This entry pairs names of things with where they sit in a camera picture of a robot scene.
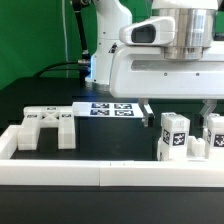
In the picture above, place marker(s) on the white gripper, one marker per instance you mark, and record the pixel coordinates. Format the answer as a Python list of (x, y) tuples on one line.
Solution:
[(143, 72)]

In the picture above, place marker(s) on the white chair back part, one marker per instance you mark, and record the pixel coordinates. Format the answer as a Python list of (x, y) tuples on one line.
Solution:
[(39, 117)]

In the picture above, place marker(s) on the white chair seat part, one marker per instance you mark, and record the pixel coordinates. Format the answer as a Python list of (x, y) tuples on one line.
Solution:
[(192, 149)]

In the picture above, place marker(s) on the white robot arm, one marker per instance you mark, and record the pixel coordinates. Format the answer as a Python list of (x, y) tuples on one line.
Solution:
[(173, 54)]

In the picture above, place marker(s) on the white base tag sheet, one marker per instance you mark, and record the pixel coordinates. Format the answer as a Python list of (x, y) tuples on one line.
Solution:
[(107, 109)]

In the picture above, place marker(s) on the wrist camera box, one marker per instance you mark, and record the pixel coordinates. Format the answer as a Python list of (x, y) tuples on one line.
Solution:
[(155, 31)]

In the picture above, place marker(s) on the white obstacle fence wall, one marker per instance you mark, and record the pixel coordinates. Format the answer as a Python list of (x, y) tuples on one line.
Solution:
[(102, 173)]

